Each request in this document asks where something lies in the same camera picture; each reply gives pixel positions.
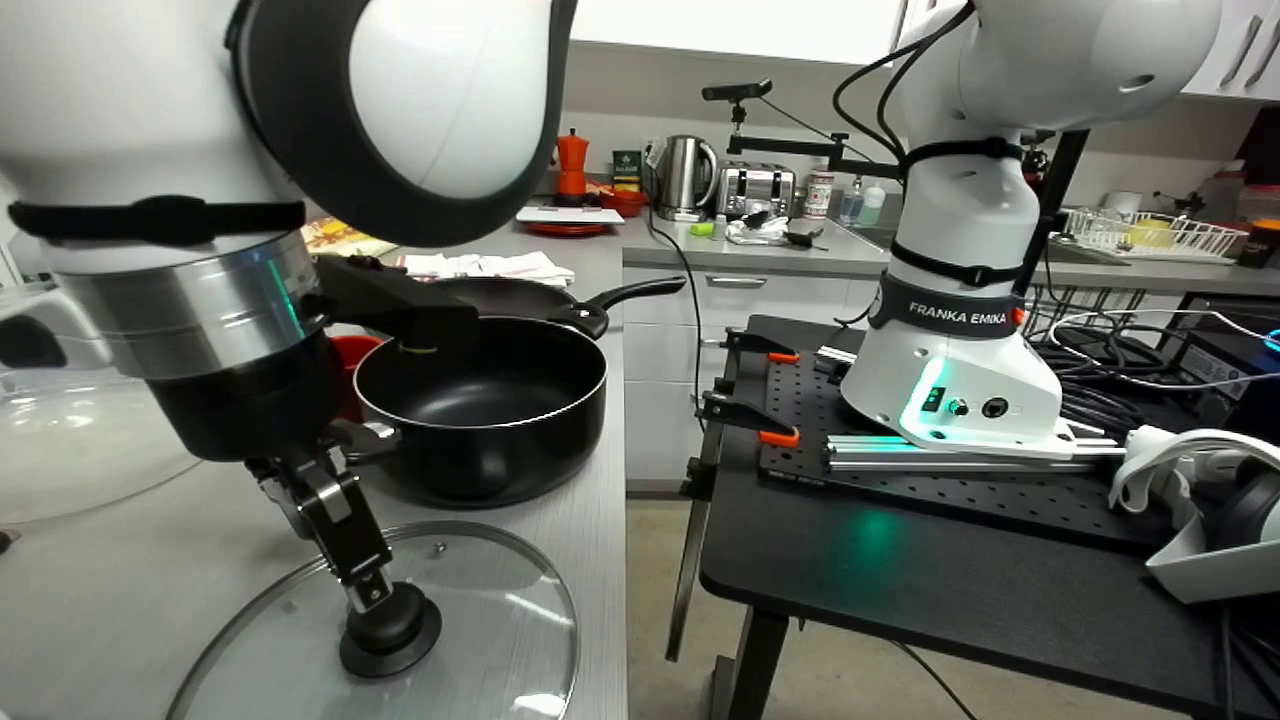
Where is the orange black clamp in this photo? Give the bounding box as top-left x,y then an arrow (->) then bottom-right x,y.
716,328 -> 799,365
699,393 -> 806,450

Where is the chrome toaster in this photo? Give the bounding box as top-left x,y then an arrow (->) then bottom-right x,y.
721,162 -> 797,215

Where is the black perforated robot table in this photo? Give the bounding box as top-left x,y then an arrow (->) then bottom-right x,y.
666,311 -> 1280,720

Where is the white red-striped dish towel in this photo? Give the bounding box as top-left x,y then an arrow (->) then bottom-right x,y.
396,253 -> 576,289

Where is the white cloth on table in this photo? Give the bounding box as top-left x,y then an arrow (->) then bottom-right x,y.
1107,425 -> 1280,513

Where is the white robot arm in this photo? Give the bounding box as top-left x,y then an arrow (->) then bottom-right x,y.
0,0 -> 1222,396

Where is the glass lid with black knob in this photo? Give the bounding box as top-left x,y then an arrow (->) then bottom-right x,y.
168,519 -> 576,720

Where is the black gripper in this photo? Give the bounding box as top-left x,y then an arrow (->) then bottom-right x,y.
151,335 -> 392,613

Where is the red plate with white board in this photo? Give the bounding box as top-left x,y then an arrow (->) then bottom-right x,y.
518,205 -> 624,240

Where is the black frying pan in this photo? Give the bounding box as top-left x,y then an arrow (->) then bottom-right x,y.
415,277 -> 683,341

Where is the red moka pot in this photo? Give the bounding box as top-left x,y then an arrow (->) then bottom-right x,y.
555,127 -> 590,205

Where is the steel electric kettle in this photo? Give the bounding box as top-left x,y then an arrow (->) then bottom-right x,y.
656,137 -> 721,221

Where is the black camera on stand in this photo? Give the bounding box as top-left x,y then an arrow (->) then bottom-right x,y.
699,80 -> 772,102

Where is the black pot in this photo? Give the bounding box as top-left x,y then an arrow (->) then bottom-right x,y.
354,321 -> 608,506

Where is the red mug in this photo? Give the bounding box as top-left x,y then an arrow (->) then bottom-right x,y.
329,332 -> 382,379

